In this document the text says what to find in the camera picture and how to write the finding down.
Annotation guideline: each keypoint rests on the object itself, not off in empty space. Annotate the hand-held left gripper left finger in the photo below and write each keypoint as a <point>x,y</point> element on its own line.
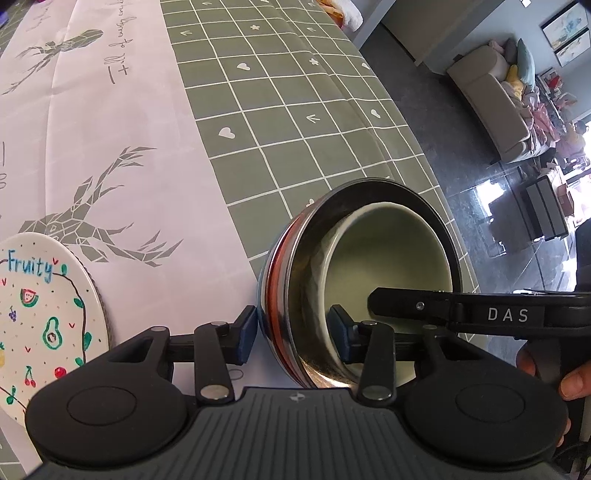
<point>247,332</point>

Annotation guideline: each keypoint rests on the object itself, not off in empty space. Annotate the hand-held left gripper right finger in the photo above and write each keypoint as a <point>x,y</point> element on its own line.
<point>339,332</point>

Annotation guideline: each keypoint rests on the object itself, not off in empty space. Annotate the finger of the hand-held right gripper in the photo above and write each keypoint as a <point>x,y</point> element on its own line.
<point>406,302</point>

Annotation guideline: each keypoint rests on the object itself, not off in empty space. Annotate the orange steel bowl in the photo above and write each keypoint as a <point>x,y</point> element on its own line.
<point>300,300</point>

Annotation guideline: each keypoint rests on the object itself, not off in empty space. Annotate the green ceramic bowl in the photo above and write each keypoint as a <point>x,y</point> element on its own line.
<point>392,249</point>

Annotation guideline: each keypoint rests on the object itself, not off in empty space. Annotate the white fruit-print plate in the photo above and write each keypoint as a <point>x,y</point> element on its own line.
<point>41,323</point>

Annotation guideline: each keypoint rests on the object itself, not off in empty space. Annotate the person's right hand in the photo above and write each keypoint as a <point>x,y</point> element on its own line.
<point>577,385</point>

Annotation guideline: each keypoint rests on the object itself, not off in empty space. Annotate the black low cabinet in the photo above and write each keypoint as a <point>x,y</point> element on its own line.
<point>547,207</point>

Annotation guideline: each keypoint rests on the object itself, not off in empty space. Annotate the pile of pink clothes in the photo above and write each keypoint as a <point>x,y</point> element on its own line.
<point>549,120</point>

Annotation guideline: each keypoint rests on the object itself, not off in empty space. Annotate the beige sofa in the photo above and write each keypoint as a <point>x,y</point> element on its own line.
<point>489,101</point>

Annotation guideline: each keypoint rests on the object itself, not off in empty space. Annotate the green checked tablecloth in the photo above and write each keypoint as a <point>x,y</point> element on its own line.
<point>277,115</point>

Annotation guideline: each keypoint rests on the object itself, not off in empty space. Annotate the white deer-print table runner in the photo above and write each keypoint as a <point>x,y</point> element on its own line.
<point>138,138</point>

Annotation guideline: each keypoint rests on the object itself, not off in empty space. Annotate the yellow pillow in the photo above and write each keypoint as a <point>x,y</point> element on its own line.
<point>515,78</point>

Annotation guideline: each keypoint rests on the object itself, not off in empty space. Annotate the teal pillow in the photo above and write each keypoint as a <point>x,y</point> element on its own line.
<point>526,60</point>

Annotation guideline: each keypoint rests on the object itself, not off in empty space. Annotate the white fluffy seat cushion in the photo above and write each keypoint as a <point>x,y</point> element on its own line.
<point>353,14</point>

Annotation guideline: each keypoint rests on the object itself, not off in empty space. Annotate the framed wall painting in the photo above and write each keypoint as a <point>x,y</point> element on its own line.
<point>563,23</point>
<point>572,46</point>

